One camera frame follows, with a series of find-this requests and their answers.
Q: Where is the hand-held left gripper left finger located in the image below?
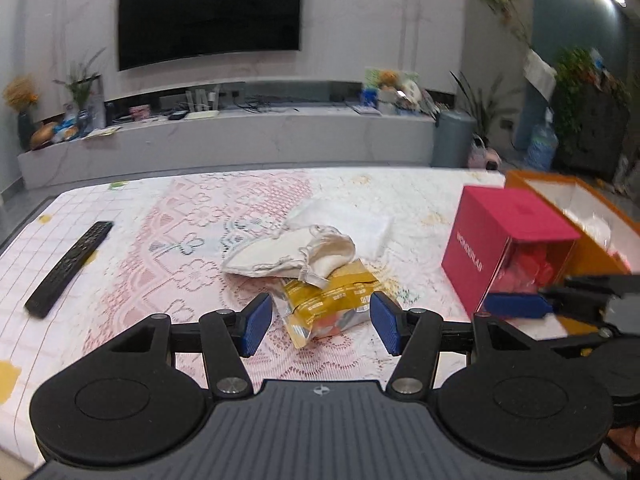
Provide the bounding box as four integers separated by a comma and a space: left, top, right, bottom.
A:
102, 292, 275, 401

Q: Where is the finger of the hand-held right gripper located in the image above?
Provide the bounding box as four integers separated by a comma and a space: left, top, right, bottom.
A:
482, 274, 640, 320
547, 327, 618, 356

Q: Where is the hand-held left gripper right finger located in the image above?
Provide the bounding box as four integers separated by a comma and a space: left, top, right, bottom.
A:
369, 291, 551, 397

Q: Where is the yellow foil packet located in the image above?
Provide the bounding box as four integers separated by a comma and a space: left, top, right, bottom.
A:
272, 259, 401, 350

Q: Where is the red plastic box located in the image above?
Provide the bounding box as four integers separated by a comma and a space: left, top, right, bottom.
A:
441, 185, 583, 321

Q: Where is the cream drawstring pouch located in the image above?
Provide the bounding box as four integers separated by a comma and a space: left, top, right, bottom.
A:
221, 225, 357, 288

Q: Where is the orange cardboard box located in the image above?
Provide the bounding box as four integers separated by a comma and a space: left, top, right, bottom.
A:
504, 170, 640, 281

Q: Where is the pile of pink round capsules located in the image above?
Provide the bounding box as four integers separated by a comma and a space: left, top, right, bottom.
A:
492, 240, 573, 295

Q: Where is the white pink patterned tablecloth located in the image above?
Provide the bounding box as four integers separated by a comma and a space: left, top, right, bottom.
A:
0, 167, 640, 473

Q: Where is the white mesh bag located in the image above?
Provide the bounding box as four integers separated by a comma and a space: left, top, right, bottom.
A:
285, 199, 393, 261

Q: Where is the small pink toy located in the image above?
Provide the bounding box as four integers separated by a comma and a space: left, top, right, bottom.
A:
467, 135, 501, 170

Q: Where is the blue water jug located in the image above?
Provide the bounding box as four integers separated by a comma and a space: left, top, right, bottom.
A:
525, 122, 558, 171

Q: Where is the grey round trash bin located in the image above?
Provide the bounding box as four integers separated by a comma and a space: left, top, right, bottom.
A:
431, 110, 476, 168

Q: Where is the grey stone television console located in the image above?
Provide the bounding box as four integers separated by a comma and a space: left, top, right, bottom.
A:
17, 80, 436, 191

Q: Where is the dark grey cabinet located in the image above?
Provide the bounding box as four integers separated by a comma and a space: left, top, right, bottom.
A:
555, 85, 632, 181

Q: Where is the black remote control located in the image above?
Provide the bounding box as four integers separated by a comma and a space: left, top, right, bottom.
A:
25, 221, 115, 318

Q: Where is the tall leafy floor plant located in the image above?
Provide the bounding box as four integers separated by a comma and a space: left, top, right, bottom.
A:
450, 70, 507, 137

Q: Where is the white router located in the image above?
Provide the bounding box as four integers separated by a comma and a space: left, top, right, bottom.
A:
185, 87, 221, 120

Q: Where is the white hanging cloth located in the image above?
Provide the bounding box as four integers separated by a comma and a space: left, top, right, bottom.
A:
522, 50, 557, 101

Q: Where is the green ivy plant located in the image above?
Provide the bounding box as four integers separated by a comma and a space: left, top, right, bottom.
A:
552, 47, 632, 136

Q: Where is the brown round bread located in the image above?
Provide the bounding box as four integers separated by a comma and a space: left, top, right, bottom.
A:
30, 122, 60, 150

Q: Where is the green potted grass plant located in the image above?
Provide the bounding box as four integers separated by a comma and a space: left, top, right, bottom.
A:
54, 47, 107, 136

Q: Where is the hanging vine plant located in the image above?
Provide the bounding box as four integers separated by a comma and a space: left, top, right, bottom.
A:
475, 0, 533, 51

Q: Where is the vase with dried flowers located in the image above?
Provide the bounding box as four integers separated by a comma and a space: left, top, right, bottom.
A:
2, 76, 41, 151

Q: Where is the black wall television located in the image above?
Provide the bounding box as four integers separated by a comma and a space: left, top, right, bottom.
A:
117, 0, 303, 72

